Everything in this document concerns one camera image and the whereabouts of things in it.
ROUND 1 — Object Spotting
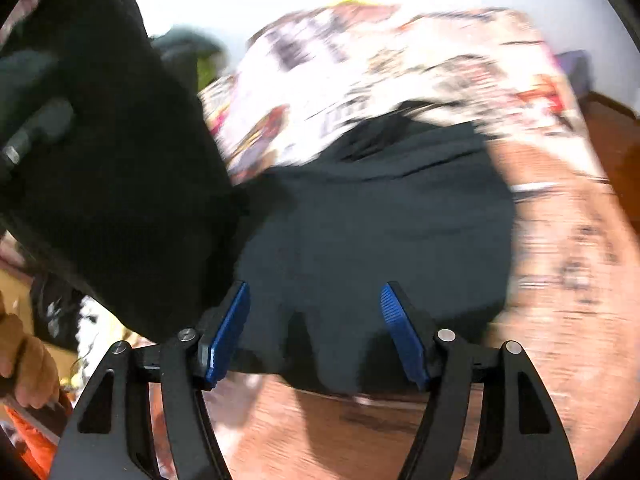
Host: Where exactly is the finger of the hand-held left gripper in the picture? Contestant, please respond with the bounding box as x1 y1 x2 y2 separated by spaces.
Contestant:
0 97 76 172

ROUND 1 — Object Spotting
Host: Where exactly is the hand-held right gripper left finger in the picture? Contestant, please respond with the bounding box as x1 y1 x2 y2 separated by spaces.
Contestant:
47 280 251 480

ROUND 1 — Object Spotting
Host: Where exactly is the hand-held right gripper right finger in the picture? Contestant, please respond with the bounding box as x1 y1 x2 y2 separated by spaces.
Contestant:
380 280 579 480

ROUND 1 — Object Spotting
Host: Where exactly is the black zip hoodie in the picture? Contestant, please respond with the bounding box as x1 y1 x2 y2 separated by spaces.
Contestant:
0 0 518 396

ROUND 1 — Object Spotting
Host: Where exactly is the person's left hand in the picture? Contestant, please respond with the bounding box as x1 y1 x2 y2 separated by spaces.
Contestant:
0 292 62 411

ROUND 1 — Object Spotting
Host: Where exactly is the newspaper print blanket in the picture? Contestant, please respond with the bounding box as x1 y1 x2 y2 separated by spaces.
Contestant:
200 2 636 480

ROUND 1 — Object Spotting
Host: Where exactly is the purple pillow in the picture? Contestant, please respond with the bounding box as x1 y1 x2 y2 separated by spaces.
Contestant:
555 50 592 94

